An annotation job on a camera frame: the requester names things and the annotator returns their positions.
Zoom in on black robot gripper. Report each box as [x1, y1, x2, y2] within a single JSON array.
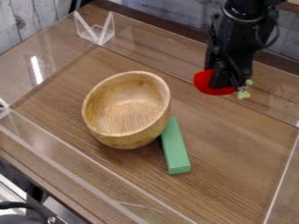
[[204, 0, 280, 89]]

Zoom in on red felt strawberry fruit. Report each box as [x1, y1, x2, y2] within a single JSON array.
[[192, 69, 251, 100]]

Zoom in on wooden bowl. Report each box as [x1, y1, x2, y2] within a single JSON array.
[[81, 71, 171, 150]]

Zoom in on green rectangular block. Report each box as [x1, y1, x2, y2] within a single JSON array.
[[161, 116, 192, 175]]

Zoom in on clear acrylic enclosure walls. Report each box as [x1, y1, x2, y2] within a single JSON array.
[[0, 6, 299, 224]]

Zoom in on black metal table bracket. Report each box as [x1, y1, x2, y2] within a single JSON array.
[[25, 185, 68, 224]]

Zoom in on black cable lower left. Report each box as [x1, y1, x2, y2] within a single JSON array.
[[0, 200, 40, 215]]

